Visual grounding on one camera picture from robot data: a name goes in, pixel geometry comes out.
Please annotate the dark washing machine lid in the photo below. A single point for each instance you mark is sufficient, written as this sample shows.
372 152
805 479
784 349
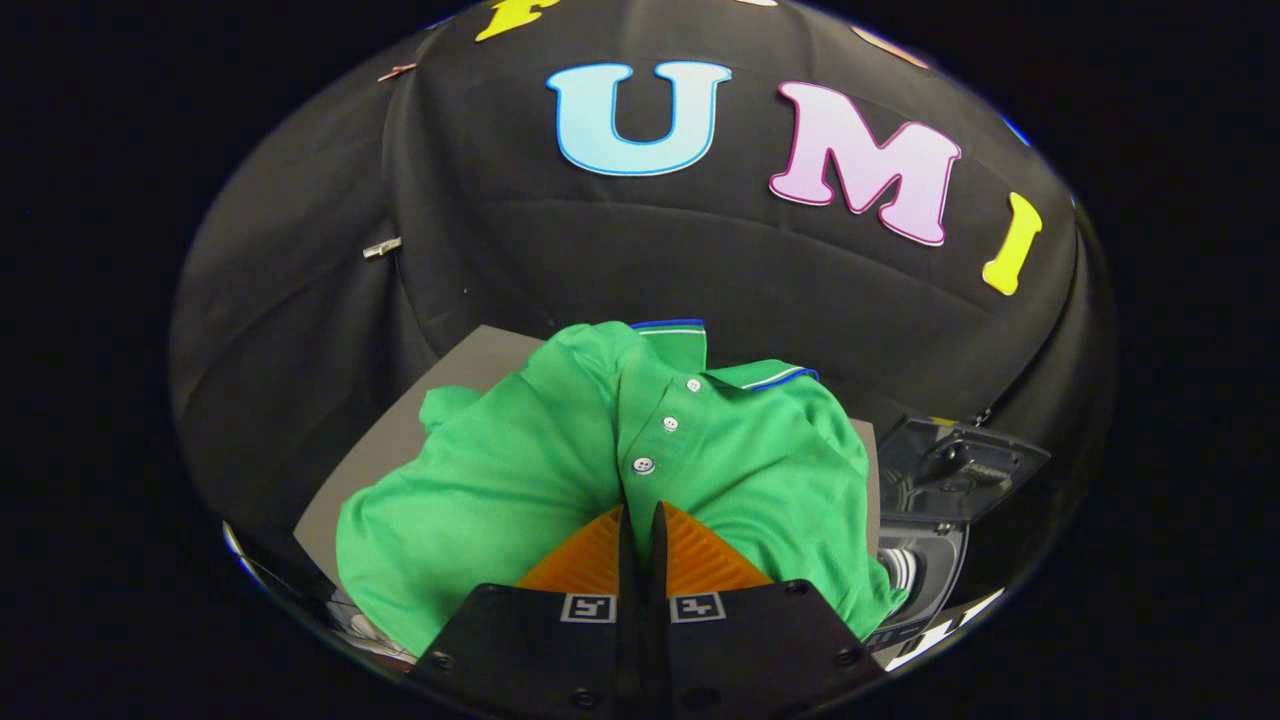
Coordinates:
960 470

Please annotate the green polo shirt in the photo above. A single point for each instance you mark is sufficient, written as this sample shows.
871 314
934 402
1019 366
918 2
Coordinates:
520 480

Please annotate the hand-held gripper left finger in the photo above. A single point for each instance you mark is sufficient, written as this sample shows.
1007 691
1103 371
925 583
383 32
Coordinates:
627 600

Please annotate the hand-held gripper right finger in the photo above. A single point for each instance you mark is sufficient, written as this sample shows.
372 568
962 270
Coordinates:
658 590

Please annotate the red clip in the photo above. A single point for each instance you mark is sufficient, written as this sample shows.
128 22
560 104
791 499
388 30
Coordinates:
397 71

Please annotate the white clip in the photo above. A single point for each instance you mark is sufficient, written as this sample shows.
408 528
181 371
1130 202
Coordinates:
381 247

